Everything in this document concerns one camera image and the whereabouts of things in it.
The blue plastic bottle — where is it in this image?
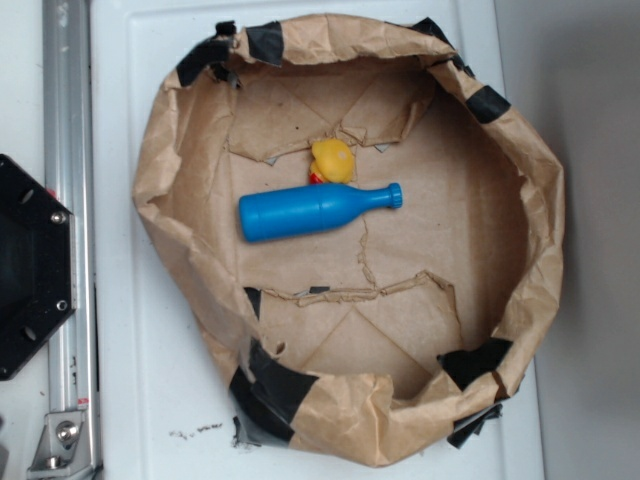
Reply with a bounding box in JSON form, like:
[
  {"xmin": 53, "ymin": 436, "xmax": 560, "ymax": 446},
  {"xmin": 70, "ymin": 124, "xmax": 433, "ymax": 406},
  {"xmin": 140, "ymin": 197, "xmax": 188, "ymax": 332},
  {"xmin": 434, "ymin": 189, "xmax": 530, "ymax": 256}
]
[{"xmin": 238, "ymin": 183, "xmax": 403, "ymax": 242}]

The brown paper bag tray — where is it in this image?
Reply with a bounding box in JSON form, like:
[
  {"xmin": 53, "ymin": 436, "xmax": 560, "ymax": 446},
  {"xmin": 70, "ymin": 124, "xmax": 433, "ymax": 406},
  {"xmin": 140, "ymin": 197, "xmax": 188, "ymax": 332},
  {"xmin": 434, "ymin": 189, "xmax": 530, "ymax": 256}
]
[{"xmin": 132, "ymin": 14, "xmax": 565, "ymax": 467}]

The aluminium extrusion rail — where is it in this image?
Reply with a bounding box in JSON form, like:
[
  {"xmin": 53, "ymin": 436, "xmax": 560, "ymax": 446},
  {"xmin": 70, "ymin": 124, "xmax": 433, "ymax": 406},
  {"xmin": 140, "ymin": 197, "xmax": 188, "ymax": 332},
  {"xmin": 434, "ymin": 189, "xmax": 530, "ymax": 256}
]
[{"xmin": 42, "ymin": 1, "xmax": 103, "ymax": 479}]

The metal corner bracket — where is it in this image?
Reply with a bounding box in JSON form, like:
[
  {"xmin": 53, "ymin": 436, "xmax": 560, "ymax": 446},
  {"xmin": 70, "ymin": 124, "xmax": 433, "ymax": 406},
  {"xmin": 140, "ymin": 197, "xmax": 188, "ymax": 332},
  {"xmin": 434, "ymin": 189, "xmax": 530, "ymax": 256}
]
[{"xmin": 27, "ymin": 410, "xmax": 92, "ymax": 479}]

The yellow rubber duck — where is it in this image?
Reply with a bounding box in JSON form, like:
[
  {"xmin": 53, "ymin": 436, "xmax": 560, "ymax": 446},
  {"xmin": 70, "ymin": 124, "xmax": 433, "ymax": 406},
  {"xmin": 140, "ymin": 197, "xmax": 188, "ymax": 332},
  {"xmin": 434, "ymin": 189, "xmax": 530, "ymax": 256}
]
[{"xmin": 309, "ymin": 139, "xmax": 355, "ymax": 184}]

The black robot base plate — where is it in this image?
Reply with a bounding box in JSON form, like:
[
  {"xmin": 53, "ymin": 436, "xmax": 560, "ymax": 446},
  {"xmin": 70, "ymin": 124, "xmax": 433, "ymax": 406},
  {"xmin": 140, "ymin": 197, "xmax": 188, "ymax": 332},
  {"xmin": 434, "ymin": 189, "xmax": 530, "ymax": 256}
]
[{"xmin": 1, "ymin": 155, "xmax": 75, "ymax": 381}]

